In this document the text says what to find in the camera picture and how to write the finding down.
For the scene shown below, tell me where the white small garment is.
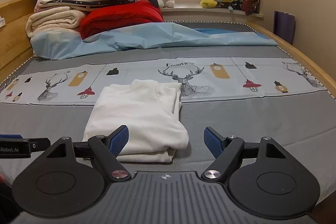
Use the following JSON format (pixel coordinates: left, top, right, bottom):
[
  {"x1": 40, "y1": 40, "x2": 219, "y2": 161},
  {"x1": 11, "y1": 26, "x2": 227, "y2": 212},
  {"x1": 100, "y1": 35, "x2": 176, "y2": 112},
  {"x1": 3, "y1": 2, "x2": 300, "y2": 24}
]
[{"x1": 83, "y1": 80, "x2": 189, "y2": 163}]

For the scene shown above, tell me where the grey printed bed sheet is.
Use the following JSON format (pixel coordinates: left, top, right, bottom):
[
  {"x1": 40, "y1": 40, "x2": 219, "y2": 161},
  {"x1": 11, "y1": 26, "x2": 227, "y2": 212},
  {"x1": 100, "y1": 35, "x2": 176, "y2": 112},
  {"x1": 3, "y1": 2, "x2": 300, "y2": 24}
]
[{"x1": 1, "y1": 46, "x2": 335, "y2": 199}]

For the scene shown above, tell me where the light blue quilt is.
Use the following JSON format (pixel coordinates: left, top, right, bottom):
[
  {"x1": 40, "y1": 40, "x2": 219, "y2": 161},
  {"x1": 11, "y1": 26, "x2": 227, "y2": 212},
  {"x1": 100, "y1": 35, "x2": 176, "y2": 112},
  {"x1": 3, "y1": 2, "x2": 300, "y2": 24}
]
[{"x1": 30, "y1": 22, "x2": 277, "y2": 60}]

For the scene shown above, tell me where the cream folded blanket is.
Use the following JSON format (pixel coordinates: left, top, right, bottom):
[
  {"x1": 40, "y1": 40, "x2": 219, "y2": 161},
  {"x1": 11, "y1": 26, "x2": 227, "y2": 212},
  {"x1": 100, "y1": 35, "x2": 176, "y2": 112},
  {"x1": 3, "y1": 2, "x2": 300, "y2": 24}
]
[{"x1": 26, "y1": 6, "x2": 86, "y2": 38}]

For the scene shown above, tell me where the red folded blanket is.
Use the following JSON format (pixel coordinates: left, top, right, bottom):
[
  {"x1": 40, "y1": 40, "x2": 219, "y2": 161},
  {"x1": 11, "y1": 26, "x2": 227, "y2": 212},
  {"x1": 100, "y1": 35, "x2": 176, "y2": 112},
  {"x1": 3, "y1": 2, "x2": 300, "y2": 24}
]
[{"x1": 80, "y1": 0, "x2": 163, "y2": 39}]

